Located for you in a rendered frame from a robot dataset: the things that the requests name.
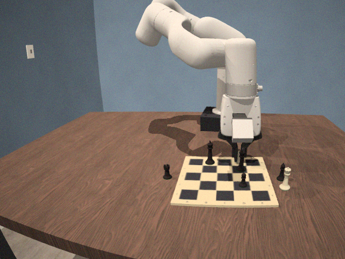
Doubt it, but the cream chessboard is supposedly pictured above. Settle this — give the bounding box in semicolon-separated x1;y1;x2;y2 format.
170;156;279;208

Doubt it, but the white queen chess piece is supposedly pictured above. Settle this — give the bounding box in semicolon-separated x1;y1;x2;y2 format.
279;167;291;191

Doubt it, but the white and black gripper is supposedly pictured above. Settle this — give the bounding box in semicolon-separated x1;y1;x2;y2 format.
218;94;262;162

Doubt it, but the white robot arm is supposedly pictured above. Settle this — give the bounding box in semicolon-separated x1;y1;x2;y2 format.
136;0;263;142

